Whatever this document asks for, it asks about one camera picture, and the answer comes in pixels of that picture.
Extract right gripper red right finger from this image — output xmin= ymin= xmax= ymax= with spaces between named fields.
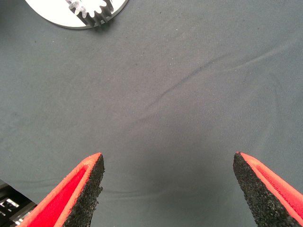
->
xmin=232 ymin=151 xmax=303 ymax=227

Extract small steel planetary gear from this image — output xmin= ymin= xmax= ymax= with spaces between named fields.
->
xmin=68 ymin=0 xmax=114 ymax=27

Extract dark grey table cloth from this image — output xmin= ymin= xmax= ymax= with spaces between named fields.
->
xmin=0 ymin=0 xmax=303 ymax=227

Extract round metal carrier plate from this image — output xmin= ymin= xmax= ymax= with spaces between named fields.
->
xmin=25 ymin=0 xmax=130 ymax=30

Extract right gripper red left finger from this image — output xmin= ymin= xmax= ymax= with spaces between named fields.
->
xmin=17 ymin=152 xmax=106 ymax=227

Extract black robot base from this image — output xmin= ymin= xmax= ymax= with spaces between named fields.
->
xmin=0 ymin=179 xmax=38 ymax=225

